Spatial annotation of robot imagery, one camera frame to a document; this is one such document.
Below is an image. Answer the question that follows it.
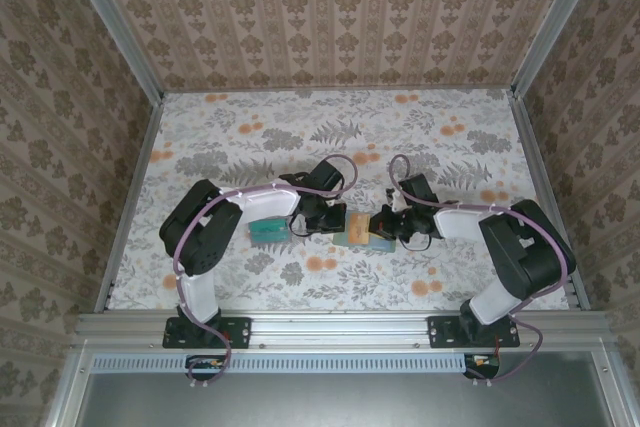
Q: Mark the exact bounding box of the mint green card holder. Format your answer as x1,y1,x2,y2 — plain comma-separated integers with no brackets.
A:
332,211,399,253

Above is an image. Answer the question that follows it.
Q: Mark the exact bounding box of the orange credit card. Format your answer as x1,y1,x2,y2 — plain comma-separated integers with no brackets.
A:
346,212,373,244

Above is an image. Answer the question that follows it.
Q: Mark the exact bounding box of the green circuit board piece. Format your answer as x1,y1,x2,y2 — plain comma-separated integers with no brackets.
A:
248,216,294,248

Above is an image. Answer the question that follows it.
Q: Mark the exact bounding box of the grey metal panel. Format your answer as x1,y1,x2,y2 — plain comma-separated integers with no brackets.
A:
44,346,630,427

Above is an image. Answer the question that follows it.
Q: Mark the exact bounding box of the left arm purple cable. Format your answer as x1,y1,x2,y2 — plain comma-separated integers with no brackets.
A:
170,154,359,391

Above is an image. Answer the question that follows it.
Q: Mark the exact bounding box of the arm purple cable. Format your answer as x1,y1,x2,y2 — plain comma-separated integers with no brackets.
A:
170,154,359,391
388,154,576,389

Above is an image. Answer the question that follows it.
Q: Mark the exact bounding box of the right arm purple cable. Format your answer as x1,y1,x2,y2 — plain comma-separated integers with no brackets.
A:
388,154,576,389

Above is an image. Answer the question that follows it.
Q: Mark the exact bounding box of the aluminium front frame rail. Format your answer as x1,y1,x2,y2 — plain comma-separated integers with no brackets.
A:
72,310,614,353

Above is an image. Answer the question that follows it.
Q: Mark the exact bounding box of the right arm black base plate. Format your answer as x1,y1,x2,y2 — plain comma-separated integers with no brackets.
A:
428,315,521,349

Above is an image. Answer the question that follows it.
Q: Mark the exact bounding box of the right aluminium side rail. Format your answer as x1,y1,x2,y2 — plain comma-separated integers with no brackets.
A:
509,89,592,311

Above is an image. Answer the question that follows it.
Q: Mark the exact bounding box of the aluminium side rail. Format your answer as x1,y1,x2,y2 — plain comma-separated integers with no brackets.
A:
509,89,592,311
94,94,165,313

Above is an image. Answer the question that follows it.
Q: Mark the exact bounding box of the slotted grey cable duct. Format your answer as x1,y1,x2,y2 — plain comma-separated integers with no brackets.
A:
92,352,501,374

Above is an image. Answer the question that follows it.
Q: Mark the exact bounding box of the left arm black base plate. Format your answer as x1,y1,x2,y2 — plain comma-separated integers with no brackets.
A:
162,315,252,349

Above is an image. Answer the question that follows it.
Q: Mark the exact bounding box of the left aluminium side rail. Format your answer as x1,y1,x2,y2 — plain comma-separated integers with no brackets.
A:
94,94,165,313

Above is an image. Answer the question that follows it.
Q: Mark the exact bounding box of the right aluminium frame post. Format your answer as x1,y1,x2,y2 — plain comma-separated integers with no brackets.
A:
509,0,612,98

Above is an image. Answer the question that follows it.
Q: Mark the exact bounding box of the aluminium frame post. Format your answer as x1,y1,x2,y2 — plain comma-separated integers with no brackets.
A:
509,0,612,98
62,0,166,103

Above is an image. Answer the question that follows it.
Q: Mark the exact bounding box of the left aluminium frame post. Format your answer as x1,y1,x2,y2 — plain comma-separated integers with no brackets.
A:
62,0,166,103

